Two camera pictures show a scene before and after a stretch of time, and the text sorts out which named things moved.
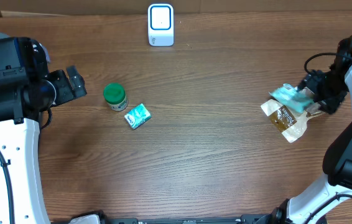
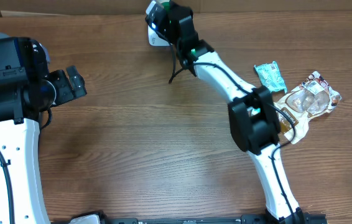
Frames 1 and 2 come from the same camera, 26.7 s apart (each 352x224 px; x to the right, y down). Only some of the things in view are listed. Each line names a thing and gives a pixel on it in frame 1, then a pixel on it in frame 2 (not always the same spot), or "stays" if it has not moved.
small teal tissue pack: [137, 116] → [255, 111]
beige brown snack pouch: [290, 109] stays
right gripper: [330, 104] → [167, 32]
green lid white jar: [114, 95] → [166, 5]
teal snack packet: [295, 99] → [270, 76]
